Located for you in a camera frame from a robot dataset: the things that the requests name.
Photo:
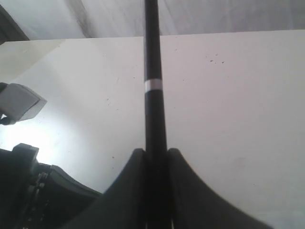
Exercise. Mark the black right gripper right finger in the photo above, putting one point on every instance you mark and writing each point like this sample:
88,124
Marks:
197,206

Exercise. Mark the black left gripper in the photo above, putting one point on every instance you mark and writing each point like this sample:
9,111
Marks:
35,195

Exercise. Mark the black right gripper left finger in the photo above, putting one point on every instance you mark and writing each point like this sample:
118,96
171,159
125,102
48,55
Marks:
122,206

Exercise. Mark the black paintbrush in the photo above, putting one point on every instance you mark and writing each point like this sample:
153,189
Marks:
159,216

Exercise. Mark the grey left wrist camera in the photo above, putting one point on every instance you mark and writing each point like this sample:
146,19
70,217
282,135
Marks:
18,103

